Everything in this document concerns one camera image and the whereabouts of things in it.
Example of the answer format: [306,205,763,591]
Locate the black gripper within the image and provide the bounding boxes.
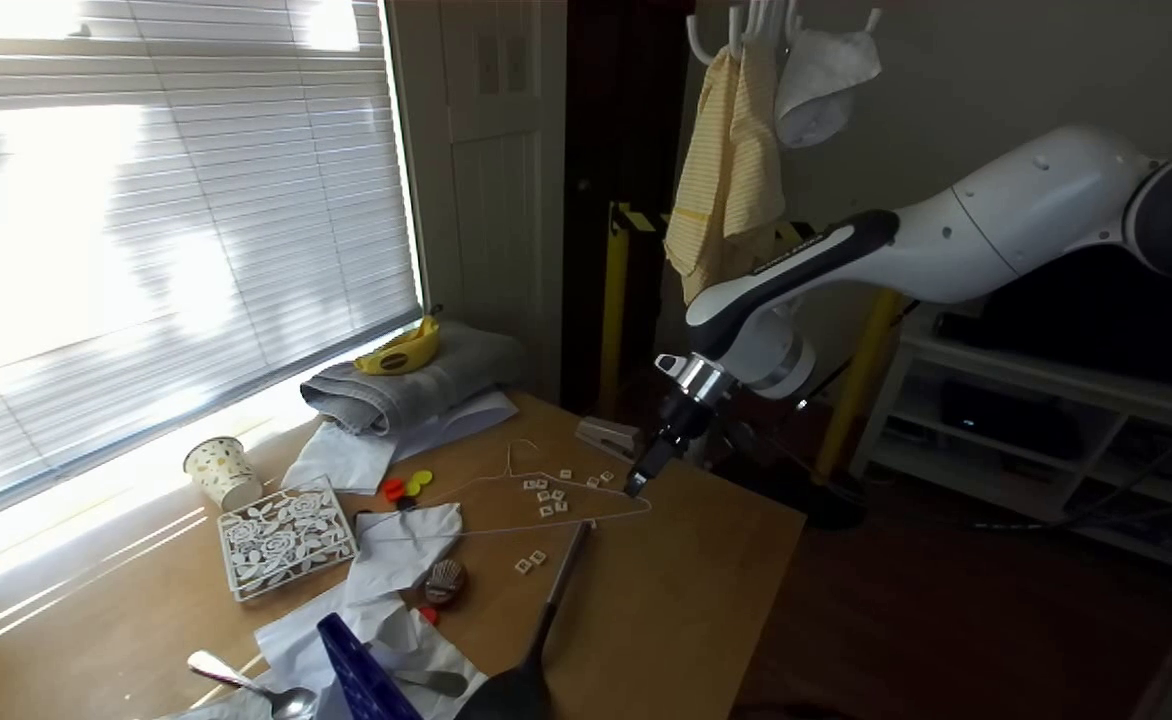
[625,349,742,501]

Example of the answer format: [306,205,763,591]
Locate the white television stand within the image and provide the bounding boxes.
[862,316,1172,585]

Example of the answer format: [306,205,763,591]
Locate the white coat stand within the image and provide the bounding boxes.
[675,0,889,87]

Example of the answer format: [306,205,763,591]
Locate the grey stapler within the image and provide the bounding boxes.
[568,411,650,466]

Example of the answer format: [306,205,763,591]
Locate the small grey round object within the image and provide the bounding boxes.
[417,550,474,617]

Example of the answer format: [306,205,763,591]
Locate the yellow black barrier tape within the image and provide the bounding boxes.
[606,194,672,239]

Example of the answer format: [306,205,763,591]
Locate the grey folded towel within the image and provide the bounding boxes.
[296,318,530,442]

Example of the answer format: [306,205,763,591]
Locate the black spatula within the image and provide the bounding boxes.
[451,516,606,720]

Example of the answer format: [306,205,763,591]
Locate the yellow banana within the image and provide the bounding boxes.
[351,316,449,384]

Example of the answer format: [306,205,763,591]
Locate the blue white crumpled packaging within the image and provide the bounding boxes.
[254,501,491,720]

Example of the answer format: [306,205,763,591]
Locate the yellow cloth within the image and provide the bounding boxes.
[660,37,804,310]

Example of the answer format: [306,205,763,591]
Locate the white flat cloth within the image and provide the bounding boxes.
[277,386,523,501]

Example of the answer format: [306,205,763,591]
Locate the white panelled door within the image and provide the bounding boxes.
[390,0,574,399]

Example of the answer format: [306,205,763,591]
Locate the box of white tiles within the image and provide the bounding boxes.
[212,479,363,609]

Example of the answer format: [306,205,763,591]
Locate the white cap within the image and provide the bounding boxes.
[767,22,889,150]

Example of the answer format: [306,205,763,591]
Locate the white paper cup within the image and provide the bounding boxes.
[180,430,268,516]

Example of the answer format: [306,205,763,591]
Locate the metal spoon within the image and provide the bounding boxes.
[186,644,323,720]

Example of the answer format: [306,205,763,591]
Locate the black television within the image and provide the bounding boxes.
[933,244,1172,399]

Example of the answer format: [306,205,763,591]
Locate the large window blinds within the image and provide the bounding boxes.
[0,0,429,529]

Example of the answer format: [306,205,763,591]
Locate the yellow barrier post with base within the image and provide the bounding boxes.
[742,282,912,531]

